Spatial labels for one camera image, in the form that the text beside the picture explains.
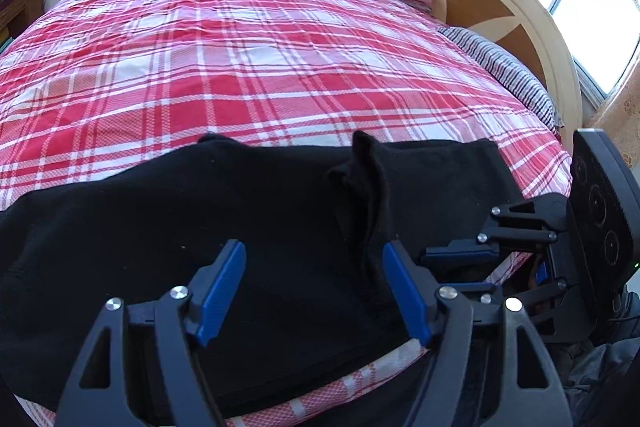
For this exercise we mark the dark blue jacket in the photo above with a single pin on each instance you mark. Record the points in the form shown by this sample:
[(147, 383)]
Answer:
[(600, 376)]

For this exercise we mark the striped pillow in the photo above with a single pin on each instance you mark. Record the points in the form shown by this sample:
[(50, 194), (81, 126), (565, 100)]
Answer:
[(511, 73)]

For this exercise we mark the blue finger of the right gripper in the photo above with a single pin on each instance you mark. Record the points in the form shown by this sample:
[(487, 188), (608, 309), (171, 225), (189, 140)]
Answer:
[(530, 296), (525, 227)]

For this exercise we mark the red plaid bed cover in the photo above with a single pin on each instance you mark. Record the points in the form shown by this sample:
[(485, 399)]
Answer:
[(139, 136)]

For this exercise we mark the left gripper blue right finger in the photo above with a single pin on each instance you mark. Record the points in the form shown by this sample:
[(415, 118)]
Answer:
[(446, 316)]

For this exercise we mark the brown wooden desk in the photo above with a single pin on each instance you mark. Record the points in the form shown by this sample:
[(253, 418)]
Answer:
[(16, 16)]

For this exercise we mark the yellow side curtain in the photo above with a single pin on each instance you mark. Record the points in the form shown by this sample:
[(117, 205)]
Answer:
[(618, 116)]

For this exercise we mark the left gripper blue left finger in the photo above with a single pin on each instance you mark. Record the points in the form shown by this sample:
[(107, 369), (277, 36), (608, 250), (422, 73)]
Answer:
[(98, 391)]

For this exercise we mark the cream wooden headboard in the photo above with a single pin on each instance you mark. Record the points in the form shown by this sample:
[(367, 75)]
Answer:
[(525, 29)]

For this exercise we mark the black pants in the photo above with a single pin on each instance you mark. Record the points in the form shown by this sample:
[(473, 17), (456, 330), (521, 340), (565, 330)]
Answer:
[(280, 249)]

